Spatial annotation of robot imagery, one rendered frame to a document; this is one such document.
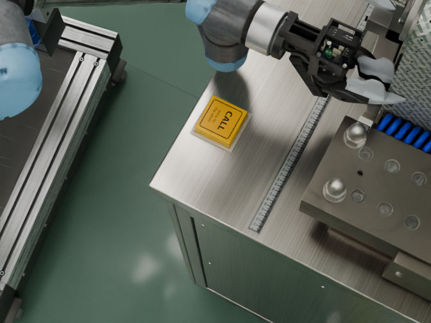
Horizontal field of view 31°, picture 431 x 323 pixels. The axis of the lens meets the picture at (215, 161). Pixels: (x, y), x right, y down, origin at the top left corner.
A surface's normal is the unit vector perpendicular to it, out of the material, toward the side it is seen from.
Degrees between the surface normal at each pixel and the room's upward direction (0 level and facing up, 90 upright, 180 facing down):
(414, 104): 90
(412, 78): 90
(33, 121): 0
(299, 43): 90
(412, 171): 0
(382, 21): 0
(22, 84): 87
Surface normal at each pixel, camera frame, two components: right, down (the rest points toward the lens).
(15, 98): 0.44, 0.82
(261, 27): -0.22, 0.07
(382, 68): -0.51, 0.79
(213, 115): -0.03, -0.33
